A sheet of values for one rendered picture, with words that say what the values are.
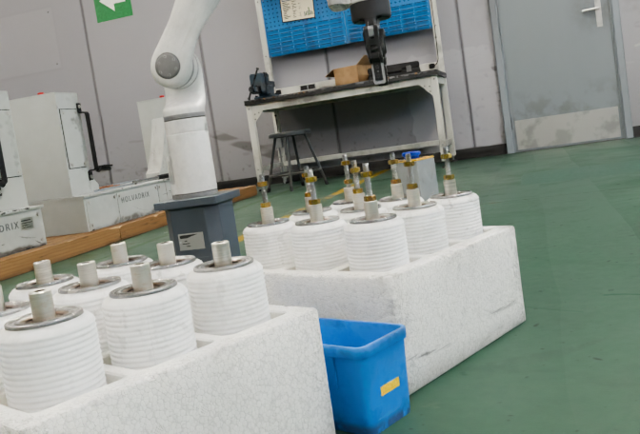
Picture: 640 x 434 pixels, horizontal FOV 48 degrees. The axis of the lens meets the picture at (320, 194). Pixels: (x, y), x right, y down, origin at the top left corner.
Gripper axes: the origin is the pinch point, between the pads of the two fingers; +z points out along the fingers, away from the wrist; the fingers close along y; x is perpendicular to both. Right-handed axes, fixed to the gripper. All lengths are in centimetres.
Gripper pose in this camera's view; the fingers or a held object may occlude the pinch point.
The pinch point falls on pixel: (380, 77)
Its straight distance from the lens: 138.2
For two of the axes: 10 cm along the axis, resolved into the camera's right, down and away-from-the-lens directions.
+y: 1.6, -1.1, 9.8
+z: 1.6, 9.8, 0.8
